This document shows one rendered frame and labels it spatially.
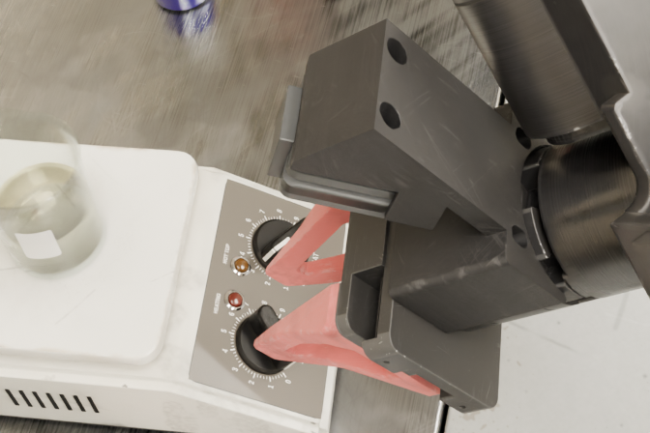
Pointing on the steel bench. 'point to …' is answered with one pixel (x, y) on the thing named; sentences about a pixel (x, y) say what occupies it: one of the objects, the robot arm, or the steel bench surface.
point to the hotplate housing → (159, 373)
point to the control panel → (210, 322)
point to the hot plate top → (110, 267)
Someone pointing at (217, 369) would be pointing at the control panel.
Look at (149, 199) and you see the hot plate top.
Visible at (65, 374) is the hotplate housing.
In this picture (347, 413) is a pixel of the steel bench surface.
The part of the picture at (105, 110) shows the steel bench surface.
